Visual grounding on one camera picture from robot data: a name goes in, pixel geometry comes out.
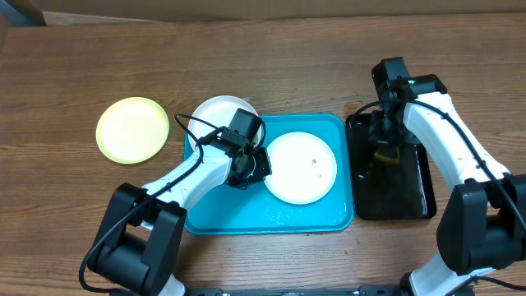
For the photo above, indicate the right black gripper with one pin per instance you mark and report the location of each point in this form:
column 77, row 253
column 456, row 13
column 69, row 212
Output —
column 379, row 135

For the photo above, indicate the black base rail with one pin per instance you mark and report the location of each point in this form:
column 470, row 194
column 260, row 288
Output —
column 363, row 290

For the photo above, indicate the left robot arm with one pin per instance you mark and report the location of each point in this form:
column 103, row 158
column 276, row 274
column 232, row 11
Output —
column 136, row 247

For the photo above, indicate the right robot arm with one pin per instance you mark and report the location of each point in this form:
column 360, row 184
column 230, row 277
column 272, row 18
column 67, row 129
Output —
column 483, row 226

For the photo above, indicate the green yellow sponge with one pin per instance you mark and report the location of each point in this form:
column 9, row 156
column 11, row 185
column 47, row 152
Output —
column 387, row 155

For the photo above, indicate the teal plastic tray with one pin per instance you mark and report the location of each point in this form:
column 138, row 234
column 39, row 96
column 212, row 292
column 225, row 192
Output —
column 226, row 210

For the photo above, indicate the white plate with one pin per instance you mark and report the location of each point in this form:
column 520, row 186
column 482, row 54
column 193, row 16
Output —
column 303, row 168
column 218, row 111

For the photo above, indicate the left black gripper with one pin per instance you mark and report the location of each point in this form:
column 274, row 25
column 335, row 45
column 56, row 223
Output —
column 264, row 169

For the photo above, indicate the black plastic tray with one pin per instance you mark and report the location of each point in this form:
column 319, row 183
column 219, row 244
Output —
column 383, row 190

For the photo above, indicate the yellow-green rimmed plate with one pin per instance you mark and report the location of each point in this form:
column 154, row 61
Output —
column 132, row 130

